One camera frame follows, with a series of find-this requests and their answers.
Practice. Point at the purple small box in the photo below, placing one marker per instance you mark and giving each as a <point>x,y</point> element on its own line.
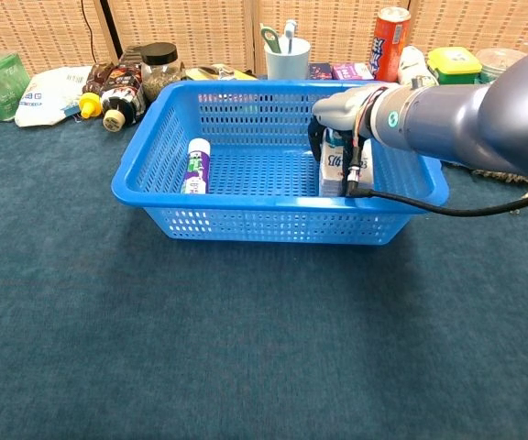
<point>351,72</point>

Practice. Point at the blue plastic perforated basket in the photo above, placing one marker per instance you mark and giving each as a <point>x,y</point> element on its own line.
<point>264,201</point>

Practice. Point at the white yellow-capped drink bottle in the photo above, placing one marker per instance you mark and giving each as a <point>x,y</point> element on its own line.
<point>413,64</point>

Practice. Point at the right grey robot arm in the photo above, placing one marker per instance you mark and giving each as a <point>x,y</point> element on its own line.
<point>475,119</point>

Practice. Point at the yellow carded razor package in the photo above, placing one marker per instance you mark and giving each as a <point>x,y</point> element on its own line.
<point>220,73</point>

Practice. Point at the green white toothbrush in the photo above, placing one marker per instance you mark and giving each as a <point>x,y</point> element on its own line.
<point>269,39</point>

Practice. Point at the glass jar black lid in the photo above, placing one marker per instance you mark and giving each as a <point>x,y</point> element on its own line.
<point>159,73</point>

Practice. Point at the white purple toothpaste tube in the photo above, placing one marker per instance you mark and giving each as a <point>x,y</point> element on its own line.
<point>196,167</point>

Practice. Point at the white blue toothbrush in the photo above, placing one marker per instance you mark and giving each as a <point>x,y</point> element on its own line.
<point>289,32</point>

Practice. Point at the clear tub of clips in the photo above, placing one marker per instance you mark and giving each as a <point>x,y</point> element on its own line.
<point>498,62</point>

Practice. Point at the white blue milk carton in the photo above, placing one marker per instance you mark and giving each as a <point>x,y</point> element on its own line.
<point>333,167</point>

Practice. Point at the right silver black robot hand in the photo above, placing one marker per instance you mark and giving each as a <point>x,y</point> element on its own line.
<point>344,110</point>

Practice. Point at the white plastic powder bag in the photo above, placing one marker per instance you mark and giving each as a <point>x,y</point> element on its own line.
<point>46,98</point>

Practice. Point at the dark blue slim box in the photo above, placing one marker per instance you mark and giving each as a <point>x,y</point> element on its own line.
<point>320,72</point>

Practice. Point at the green container yellow lid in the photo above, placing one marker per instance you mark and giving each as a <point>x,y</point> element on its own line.
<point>454,66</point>

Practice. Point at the teal felt table cover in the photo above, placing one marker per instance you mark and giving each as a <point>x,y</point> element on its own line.
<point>245,344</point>

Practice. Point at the red drink can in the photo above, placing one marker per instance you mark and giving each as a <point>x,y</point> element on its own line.
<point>391,46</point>

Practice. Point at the woven bamboo folding screen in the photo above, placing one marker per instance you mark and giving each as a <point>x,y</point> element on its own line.
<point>190,27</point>

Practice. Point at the light blue plastic cup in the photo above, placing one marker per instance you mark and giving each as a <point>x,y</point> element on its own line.
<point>287,62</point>

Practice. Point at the large dark sauce bottle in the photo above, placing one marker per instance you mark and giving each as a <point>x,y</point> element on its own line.
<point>122,98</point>

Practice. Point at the small brown yellow-capped bottle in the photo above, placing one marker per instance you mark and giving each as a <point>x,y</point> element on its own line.
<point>91,104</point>

